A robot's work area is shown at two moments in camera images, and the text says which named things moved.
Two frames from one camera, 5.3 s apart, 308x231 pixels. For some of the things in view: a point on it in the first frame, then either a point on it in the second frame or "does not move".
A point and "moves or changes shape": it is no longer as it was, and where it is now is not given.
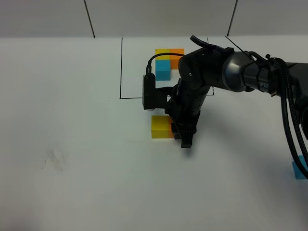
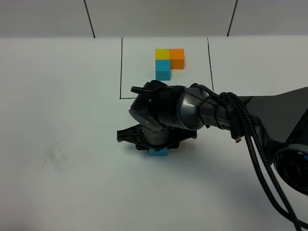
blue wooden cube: [298, 173] moves or changes shape
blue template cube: [162, 70] does not move
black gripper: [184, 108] → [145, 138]
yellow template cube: [162, 57] does not move
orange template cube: [174, 59] does not move
